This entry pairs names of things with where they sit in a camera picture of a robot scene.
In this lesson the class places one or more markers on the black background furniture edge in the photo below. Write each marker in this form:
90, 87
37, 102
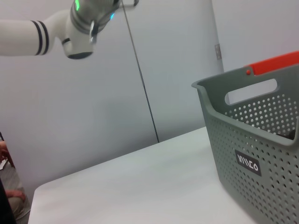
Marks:
4, 205

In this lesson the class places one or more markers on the brown background object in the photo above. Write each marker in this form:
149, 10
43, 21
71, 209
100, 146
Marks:
14, 198

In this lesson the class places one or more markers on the grey-green perforated storage bin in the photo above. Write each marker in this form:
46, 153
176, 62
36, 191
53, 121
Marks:
257, 198

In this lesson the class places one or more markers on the metal wall hinge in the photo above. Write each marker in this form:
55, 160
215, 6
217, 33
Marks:
218, 51

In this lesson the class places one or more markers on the glass teacup black holder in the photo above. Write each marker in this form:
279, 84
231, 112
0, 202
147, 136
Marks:
291, 135

